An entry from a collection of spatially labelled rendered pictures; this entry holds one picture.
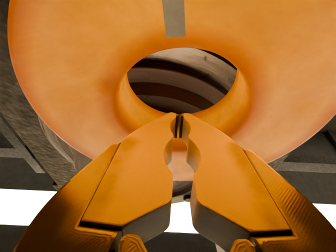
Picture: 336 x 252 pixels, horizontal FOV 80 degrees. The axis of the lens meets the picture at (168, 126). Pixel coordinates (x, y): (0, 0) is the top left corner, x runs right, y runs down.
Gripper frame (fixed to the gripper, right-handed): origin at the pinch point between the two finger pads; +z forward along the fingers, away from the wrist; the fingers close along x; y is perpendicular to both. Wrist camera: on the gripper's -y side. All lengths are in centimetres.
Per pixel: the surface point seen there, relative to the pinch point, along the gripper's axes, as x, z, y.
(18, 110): -45, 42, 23
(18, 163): -560, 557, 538
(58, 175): -48, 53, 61
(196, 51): 3.0, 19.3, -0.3
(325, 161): 405, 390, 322
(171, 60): -0.5, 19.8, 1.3
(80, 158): -15.6, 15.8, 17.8
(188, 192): 4.6, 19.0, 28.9
